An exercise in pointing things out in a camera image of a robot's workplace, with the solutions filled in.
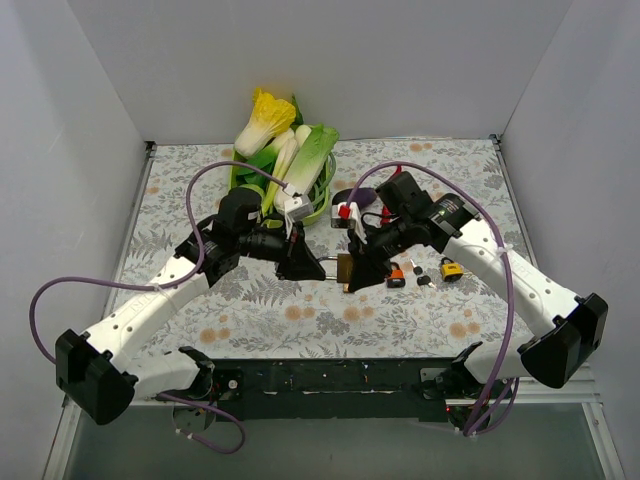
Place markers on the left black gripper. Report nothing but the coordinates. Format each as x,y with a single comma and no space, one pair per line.
288,251

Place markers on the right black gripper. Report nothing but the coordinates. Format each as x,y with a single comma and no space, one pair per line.
361,257

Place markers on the brass padlock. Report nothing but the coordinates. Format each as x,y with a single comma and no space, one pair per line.
344,269

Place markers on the orange padlock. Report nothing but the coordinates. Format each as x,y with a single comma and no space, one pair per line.
396,279

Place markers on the black head keys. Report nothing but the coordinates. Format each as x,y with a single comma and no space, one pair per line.
422,279

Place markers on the yellow padlock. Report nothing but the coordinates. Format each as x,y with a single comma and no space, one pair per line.
450,271

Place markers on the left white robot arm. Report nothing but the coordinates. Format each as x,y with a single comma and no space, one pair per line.
99,369

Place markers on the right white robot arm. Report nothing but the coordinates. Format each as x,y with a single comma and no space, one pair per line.
565,328

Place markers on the green plastic basket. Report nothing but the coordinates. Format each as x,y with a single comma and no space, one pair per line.
260,184

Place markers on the red chili pepper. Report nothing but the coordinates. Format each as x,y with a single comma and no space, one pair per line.
386,215

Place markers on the purple eggplant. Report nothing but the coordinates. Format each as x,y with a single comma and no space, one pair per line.
364,197

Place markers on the green long beans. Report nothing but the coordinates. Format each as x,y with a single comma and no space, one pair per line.
320,187

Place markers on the green bok choy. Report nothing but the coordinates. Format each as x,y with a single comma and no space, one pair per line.
263,160

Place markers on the long green white cabbage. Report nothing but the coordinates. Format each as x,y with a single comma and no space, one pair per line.
310,158

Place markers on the white green leek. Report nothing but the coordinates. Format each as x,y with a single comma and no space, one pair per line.
283,162

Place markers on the yellow leaf napa cabbage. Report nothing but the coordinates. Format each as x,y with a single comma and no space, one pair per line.
269,118

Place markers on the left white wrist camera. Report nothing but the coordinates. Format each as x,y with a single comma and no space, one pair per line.
297,208

